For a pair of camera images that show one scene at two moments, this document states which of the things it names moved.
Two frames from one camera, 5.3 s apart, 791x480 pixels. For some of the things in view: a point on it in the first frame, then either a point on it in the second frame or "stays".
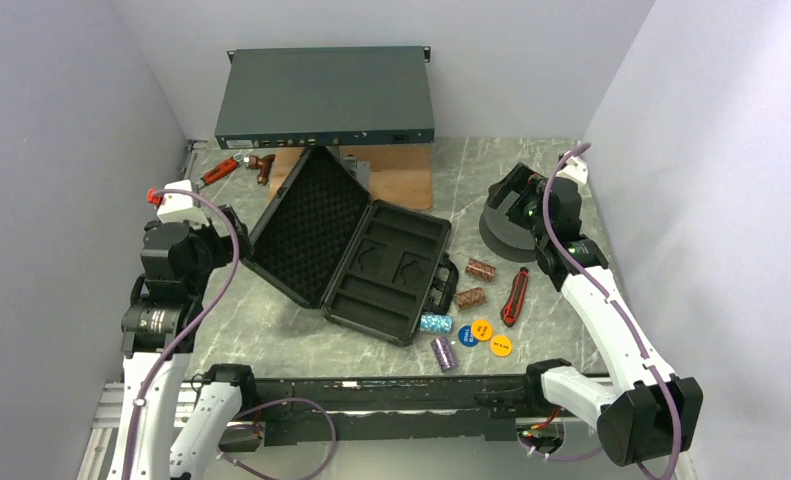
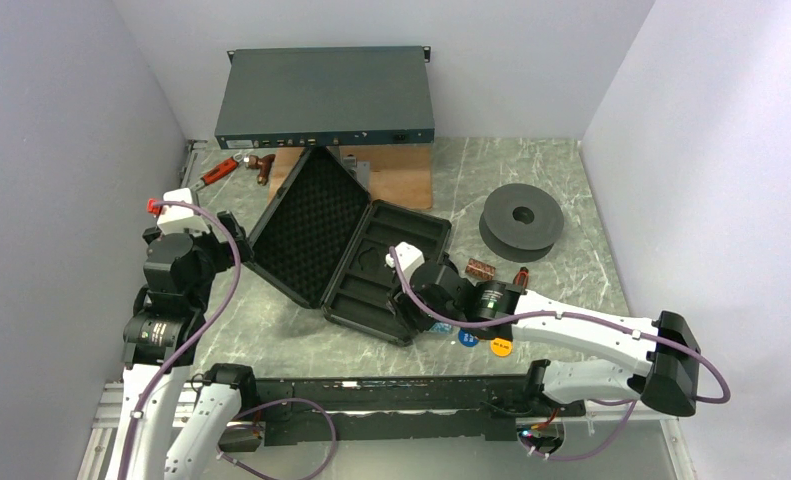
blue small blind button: [466, 337] stays
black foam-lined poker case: [370, 265] stays
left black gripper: [224, 244] stays
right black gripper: [523, 179] → [406, 314]
